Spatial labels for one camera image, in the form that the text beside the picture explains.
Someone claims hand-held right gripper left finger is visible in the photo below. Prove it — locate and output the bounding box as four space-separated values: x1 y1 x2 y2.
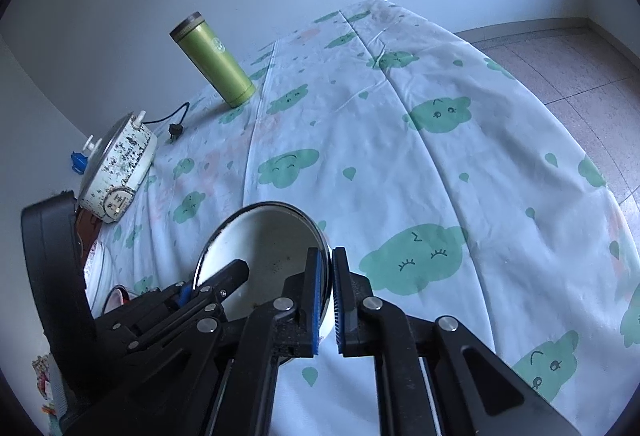
70 247 323 436

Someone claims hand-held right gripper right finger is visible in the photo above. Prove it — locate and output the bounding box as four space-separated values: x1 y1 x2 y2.
332 247 583 436

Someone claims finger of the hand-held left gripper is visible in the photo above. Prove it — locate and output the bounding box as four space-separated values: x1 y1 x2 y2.
94 281 201 335
125 259 250 354

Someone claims white plate pink floral rim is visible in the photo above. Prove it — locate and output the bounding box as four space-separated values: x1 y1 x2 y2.
82 241 114 311

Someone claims stainless steel bowl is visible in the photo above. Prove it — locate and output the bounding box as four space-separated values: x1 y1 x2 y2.
192 202 333 357

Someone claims brown wooden sideboard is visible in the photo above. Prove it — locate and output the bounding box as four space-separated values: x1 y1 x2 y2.
74 208 103 241

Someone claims colourful printed cloth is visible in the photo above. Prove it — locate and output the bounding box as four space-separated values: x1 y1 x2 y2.
31 353 68 436

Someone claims speckled white electric pot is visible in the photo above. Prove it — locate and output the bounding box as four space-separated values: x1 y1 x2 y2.
77 115 159 224

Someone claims white tablecloth green cloud print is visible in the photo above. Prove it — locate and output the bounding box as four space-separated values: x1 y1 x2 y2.
82 0 640 436

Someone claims green thermos bottle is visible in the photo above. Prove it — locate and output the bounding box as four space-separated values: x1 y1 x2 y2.
169 12 257 107

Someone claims black power cord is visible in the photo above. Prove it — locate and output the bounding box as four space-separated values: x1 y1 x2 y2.
142 102 192 144

